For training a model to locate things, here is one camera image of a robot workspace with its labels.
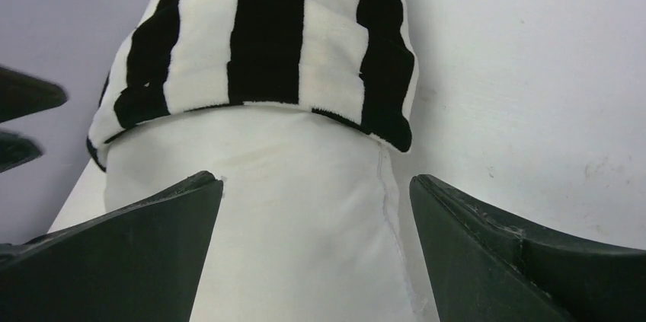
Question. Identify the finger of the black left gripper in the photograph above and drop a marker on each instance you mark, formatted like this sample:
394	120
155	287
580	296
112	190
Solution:
17	150
23	94

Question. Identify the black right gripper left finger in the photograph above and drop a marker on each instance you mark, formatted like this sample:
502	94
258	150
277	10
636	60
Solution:
142	262

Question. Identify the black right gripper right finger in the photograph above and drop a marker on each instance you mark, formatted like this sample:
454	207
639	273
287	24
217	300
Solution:
487	264

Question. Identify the white pillow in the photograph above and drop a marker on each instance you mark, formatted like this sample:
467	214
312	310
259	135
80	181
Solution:
308	229

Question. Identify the black white striped pillowcase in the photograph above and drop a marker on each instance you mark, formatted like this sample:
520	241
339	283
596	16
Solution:
349	60

